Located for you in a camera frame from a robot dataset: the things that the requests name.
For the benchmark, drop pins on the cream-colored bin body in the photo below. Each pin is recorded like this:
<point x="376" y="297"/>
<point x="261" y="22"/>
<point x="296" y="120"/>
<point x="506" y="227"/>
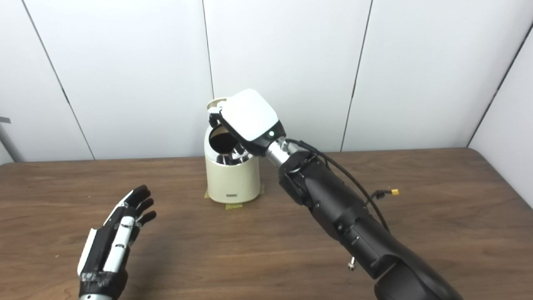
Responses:
<point x="232" y="181"/>

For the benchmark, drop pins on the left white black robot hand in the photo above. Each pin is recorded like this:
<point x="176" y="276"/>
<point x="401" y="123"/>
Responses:
<point x="106" y="246"/>

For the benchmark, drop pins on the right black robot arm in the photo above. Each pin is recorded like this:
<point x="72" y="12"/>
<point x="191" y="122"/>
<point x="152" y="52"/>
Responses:
<point x="345" y="212"/>

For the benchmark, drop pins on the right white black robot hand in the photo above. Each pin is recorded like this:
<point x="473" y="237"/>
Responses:
<point x="252" y="114"/>

